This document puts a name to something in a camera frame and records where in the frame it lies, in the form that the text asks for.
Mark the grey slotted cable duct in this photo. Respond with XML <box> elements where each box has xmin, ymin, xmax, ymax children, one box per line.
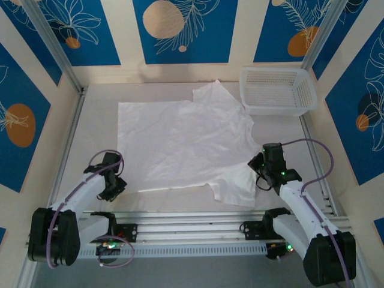
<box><xmin>37</xmin><ymin>242</ymin><xmax>268</xmax><ymax>260</ymax></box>

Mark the blue floral wall panel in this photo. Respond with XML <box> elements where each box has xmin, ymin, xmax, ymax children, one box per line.
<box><xmin>311</xmin><ymin>0</ymin><xmax>368</xmax><ymax>80</ymax></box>
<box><xmin>38</xmin><ymin>0</ymin><xmax>122</xmax><ymax>67</ymax></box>
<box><xmin>0</xmin><ymin>41</ymin><xmax>52</xmax><ymax>193</ymax></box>
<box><xmin>0</xmin><ymin>0</ymin><xmax>64</xmax><ymax>88</ymax></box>
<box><xmin>133</xmin><ymin>0</ymin><xmax>239</xmax><ymax>65</ymax></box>
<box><xmin>253</xmin><ymin>0</ymin><xmax>334</xmax><ymax>64</ymax></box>
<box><xmin>325</xmin><ymin>25</ymin><xmax>384</xmax><ymax>187</ymax></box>

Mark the aluminium profile rail frame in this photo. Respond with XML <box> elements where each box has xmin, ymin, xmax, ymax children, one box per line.
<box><xmin>25</xmin><ymin>209</ymin><xmax>352</xmax><ymax>248</ymax></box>

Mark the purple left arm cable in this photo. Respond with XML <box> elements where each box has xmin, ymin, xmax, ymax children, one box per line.
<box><xmin>47</xmin><ymin>149</ymin><xmax>135</xmax><ymax>269</ymax></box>

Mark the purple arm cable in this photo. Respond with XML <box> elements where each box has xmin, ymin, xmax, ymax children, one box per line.
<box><xmin>47</xmin><ymin>149</ymin><xmax>135</xmax><ymax>269</ymax></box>
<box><xmin>281</xmin><ymin>138</ymin><xmax>352</xmax><ymax>288</ymax></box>

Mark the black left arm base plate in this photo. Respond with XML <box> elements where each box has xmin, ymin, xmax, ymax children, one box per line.
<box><xmin>83</xmin><ymin>223</ymin><xmax>138</xmax><ymax>244</ymax></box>

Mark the black controller board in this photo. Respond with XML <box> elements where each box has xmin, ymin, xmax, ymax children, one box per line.
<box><xmin>95</xmin><ymin>241</ymin><xmax>121</xmax><ymax>257</ymax></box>
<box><xmin>266</xmin><ymin>241</ymin><xmax>296</xmax><ymax>261</ymax></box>

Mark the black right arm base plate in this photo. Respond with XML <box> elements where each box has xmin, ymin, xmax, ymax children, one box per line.
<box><xmin>242</xmin><ymin>220</ymin><xmax>286</xmax><ymax>241</ymax></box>

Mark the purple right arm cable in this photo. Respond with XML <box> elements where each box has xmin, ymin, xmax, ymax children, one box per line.
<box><xmin>281</xmin><ymin>138</ymin><xmax>352</xmax><ymax>288</ymax></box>

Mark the aluminium frame post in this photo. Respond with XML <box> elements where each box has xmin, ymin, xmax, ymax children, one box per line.
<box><xmin>22</xmin><ymin>0</ymin><xmax>88</xmax><ymax>94</ymax></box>
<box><xmin>301</xmin><ymin>0</ymin><xmax>351</xmax><ymax>71</ymax></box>

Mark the white t-shirt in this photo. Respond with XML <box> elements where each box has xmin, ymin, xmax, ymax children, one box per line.
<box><xmin>116</xmin><ymin>79</ymin><xmax>262</xmax><ymax>208</ymax></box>

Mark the white perforated plastic basket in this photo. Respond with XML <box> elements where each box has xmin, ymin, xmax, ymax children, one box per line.
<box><xmin>239</xmin><ymin>67</ymin><xmax>319</xmax><ymax>117</ymax></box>

